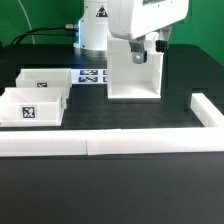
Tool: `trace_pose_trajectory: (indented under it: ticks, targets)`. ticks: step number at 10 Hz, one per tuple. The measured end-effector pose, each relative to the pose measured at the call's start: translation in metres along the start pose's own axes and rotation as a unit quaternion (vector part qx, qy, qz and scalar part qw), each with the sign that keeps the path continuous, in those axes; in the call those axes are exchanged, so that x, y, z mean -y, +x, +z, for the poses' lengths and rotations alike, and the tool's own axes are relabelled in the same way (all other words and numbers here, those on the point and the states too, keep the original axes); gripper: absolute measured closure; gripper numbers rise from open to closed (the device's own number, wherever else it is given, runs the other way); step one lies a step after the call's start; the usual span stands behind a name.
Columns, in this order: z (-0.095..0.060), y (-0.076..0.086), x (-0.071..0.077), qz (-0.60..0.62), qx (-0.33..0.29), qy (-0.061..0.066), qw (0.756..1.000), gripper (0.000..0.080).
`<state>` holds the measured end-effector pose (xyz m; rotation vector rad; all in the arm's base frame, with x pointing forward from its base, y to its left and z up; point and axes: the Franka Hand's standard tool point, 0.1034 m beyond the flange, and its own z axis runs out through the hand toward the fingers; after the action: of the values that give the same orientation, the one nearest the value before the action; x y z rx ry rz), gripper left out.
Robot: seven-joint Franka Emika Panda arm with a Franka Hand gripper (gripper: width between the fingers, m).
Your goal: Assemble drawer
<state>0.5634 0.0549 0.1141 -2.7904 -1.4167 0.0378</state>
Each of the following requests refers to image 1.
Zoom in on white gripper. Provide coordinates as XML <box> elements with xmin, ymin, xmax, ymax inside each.
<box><xmin>108</xmin><ymin>0</ymin><xmax>189</xmax><ymax>64</ymax></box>

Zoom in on white drawer cabinet box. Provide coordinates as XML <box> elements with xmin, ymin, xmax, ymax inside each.
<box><xmin>107</xmin><ymin>32</ymin><xmax>163</xmax><ymax>99</ymax></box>

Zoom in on white rear drawer tray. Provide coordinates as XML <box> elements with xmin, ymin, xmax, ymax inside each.
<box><xmin>15</xmin><ymin>68</ymin><xmax>72</xmax><ymax>98</ymax></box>

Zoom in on white drawer tray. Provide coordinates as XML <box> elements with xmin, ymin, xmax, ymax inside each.
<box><xmin>15</xmin><ymin>68</ymin><xmax>72</xmax><ymax>98</ymax></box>
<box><xmin>0</xmin><ymin>87</ymin><xmax>66</xmax><ymax>127</ymax></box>

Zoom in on white front drawer tray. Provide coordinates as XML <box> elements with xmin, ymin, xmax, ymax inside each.
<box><xmin>0</xmin><ymin>87</ymin><xmax>66</xmax><ymax>127</ymax></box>

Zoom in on fiducial marker sheet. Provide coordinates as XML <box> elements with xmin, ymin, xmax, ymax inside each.
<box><xmin>71</xmin><ymin>69</ymin><xmax>107</xmax><ymax>84</ymax></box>

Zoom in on white foam right barrier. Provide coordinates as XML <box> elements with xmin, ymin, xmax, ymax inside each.
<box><xmin>190</xmin><ymin>93</ymin><xmax>224</xmax><ymax>128</ymax></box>

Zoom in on white foam barrier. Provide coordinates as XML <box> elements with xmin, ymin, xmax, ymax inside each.
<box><xmin>190</xmin><ymin>93</ymin><xmax>224</xmax><ymax>128</ymax></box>
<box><xmin>0</xmin><ymin>128</ymin><xmax>224</xmax><ymax>157</ymax></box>

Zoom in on white foam front barrier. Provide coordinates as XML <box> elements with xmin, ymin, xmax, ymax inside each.
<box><xmin>0</xmin><ymin>128</ymin><xmax>224</xmax><ymax>157</ymax></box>

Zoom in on black cables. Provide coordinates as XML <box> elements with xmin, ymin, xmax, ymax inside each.
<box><xmin>9</xmin><ymin>23</ymin><xmax>80</xmax><ymax>46</ymax></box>

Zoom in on white thin cable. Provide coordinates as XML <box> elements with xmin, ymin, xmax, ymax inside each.
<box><xmin>17</xmin><ymin>0</ymin><xmax>36</xmax><ymax>45</ymax></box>

